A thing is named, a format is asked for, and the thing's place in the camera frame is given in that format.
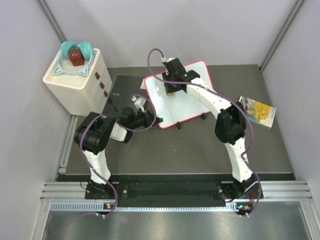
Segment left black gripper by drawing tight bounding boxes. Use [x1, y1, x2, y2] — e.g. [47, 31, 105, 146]
[129, 107, 163, 130]

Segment pink framed whiteboard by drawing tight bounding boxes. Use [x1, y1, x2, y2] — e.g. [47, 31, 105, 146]
[144, 75, 210, 129]

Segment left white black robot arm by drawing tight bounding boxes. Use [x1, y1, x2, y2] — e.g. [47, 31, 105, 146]
[74, 107, 163, 200]

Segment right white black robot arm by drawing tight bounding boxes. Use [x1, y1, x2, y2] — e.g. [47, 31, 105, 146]
[162, 58, 257, 198]

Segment white drawer cabinet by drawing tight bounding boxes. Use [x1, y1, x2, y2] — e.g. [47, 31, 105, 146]
[42, 48, 113, 116]

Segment colourful book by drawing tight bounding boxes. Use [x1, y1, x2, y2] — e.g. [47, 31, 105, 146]
[239, 96, 276, 129]

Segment brown cube toy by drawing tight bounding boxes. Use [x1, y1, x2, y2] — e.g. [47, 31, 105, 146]
[68, 49, 85, 67]

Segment teal cat ear headphones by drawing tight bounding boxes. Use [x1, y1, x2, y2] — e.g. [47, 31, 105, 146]
[53, 40, 96, 77]

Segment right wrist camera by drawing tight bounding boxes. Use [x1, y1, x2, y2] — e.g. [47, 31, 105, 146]
[161, 57, 175, 64]

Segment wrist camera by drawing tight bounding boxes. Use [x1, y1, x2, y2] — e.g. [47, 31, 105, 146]
[131, 96, 146, 112]
[161, 57, 175, 64]

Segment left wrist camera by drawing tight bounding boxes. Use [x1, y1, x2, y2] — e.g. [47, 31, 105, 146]
[131, 96, 146, 112]

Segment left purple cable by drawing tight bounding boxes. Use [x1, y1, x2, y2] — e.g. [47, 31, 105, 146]
[78, 93, 158, 218]

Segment purple cable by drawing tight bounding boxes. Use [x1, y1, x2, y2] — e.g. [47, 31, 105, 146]
[78, 93, 158, 218]
[146, 48, 263, 218]

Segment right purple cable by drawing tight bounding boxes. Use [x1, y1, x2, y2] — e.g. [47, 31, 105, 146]
[146, 48, 263, 218]

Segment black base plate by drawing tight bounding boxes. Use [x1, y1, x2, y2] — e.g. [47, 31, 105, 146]
[90, 173, 263, 208]

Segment white slotted cable duct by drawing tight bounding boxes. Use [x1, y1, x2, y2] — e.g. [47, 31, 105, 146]
[49, 201, 253, 213]

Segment aluminium rail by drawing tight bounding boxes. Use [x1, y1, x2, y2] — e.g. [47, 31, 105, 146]
[40, 180, 313, 202]

